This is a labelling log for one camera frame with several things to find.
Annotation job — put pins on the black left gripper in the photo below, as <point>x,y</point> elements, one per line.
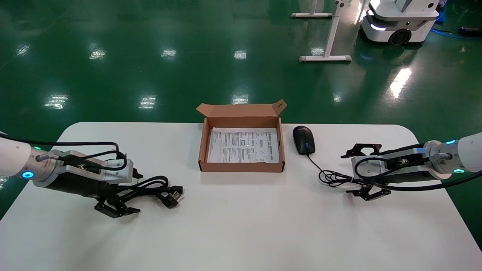
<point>79,188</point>

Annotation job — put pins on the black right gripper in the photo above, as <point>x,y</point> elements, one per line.
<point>410,177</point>

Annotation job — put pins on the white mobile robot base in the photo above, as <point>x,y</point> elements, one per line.
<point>399,19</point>

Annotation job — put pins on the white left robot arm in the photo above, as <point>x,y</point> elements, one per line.
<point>11,158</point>

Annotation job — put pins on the brown cardboard box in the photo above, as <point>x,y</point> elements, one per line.
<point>241,167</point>

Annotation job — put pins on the white table leg stand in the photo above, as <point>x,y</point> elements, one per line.
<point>325,58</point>
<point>311,15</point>

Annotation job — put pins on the white printed instruction sheet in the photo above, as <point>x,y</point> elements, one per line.
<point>244,146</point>

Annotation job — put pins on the black power adapter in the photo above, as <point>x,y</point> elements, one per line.
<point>470,31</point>

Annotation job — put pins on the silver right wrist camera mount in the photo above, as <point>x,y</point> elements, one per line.
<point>373,168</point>

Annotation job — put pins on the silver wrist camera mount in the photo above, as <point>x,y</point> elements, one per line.
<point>126,174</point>
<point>373,168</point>

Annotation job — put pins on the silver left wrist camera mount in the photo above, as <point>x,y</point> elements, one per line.
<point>126,174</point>

